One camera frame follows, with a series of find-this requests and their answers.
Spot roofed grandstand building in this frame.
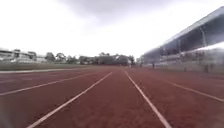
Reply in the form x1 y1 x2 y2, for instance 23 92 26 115
139 5 224 73

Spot pale kerb strip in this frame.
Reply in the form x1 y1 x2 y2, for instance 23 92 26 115
0 67 88 75

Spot row of trees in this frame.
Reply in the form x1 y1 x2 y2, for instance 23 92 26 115
44 51 136 66

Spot red running track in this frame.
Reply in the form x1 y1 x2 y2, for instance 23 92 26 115
0 65 224 128

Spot pale low building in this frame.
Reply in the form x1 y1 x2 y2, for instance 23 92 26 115
0 47 48 65

